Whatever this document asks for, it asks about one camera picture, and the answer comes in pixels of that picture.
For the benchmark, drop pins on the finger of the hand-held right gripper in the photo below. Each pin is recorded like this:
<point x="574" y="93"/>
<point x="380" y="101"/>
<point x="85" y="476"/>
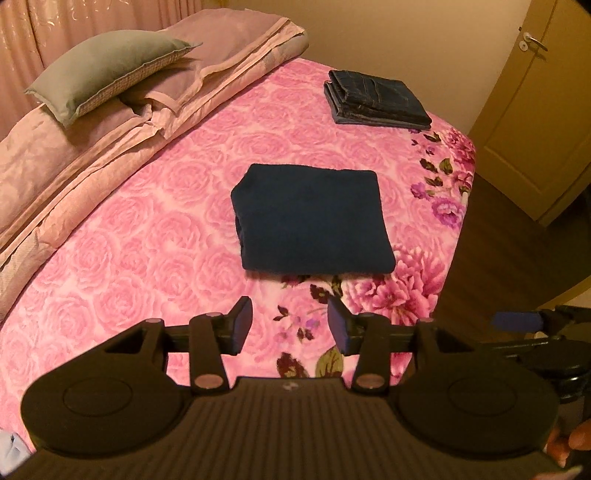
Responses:
<point x="517" y="320"/>

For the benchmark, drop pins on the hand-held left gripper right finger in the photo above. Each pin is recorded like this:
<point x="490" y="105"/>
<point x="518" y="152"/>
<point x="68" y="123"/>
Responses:
<point x="339" y="328"/>

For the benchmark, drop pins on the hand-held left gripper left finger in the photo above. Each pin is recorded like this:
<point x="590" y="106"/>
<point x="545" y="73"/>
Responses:
<point x="242" y="324"/>

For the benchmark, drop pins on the navy knit sweater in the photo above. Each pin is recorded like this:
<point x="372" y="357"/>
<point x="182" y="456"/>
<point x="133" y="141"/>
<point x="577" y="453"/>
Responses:
<point x="314" y="217"/>

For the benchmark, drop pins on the person's right hand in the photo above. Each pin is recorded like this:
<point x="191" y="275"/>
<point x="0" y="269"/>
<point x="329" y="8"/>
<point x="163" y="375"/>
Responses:
<point x="570" y="445"/>

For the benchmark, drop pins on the pink floral blanket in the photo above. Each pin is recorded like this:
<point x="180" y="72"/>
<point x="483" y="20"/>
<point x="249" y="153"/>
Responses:
<point x="161" y="207"/>

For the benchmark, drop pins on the beige door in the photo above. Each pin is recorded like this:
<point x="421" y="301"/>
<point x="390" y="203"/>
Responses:
<point x="545" y="115"/>

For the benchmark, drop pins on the folded dark jeans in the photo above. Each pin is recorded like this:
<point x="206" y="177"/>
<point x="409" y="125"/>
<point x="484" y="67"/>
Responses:
<point x="376" y="97"/>

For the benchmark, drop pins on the light blue cloth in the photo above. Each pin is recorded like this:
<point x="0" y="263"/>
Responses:
<point x="10" y="445"/>

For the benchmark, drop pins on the grey-green pillow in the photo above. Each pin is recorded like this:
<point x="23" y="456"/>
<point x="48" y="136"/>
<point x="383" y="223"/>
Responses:
<point x="101" y="69"/>

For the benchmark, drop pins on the pink curtain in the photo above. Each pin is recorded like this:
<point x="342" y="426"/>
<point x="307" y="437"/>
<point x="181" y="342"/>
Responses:
<point x="69" y="27"/>

